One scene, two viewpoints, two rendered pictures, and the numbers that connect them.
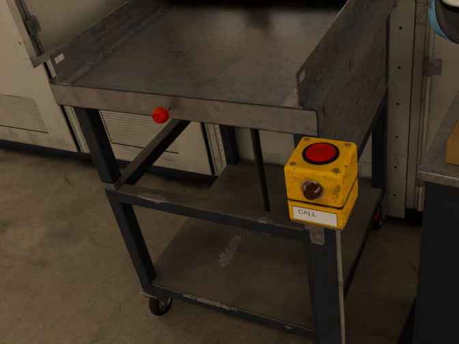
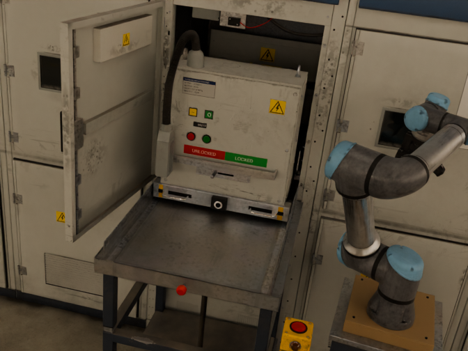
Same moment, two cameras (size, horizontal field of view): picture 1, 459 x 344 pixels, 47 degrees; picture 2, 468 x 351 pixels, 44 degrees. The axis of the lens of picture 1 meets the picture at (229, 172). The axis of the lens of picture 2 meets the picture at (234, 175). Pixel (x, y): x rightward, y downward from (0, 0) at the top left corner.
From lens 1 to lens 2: 0.99 m
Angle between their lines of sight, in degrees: 23
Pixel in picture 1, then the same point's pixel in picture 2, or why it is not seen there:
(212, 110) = (214, 290)
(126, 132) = (64, 276)
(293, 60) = (256, 261)
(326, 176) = (303, 340)
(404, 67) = (298, 256)
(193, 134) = (129, 284)
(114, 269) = not seen: outside the picture
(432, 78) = (315, 266)
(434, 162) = (336, 330)
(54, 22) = (85, 209)
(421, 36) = (311, 239)
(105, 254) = not seen: outside the picture
